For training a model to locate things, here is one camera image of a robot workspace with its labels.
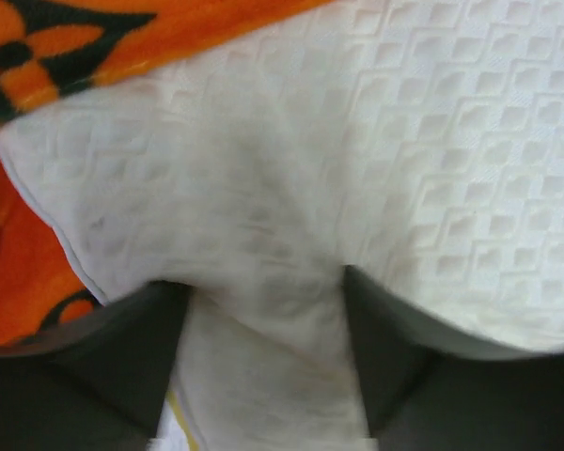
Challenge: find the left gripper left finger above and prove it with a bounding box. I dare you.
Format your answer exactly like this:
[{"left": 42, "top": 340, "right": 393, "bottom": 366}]
[{"left": 0, "top": 282, "right": 191, "bottom": 450}]

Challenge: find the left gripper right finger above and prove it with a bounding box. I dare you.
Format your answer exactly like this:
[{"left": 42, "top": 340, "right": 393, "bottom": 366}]
[{"left": 342, "top": 266, "right": 564, "bottom": 450}]

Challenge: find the cream textured pillow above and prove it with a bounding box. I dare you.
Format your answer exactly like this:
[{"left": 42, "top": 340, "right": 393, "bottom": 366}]
[{"left": 0, "top": 0, "right": 564, "bottom": 451}]

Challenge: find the orange black patterned pillowcase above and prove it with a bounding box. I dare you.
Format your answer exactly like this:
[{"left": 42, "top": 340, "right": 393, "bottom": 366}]
[{"left": 0, "top": 1, "right": 337, "bottom": 346}]

